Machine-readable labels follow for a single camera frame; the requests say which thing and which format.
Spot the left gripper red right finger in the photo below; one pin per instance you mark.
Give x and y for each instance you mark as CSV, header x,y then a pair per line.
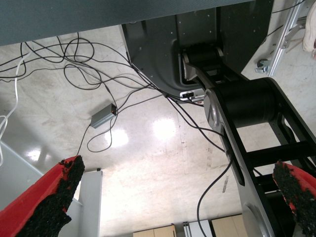
x,y
301,197

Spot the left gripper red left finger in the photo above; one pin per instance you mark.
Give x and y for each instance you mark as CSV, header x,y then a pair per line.
x,y
37,205

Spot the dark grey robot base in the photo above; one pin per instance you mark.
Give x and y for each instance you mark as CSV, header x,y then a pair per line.
x,y
153,49

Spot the beige wooden cabinet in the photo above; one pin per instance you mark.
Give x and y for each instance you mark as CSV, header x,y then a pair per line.
x,y
227,227
155,232

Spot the light grey cabinet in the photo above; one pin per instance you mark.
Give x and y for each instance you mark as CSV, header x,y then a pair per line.
x,y
195,229

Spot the grey adapter box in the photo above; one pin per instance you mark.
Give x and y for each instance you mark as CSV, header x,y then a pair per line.
x,y
103,116

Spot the grey caster wheel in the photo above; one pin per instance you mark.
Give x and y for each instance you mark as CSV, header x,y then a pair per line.
x,y
263,65

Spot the white shoe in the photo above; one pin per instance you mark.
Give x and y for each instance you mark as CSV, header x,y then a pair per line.
x,y
309,37

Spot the black robot torso frame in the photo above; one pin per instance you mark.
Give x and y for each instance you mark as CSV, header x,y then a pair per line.
x,y
247,103

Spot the aluminium table frame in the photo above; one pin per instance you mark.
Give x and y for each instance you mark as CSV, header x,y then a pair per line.
x,y
284,37

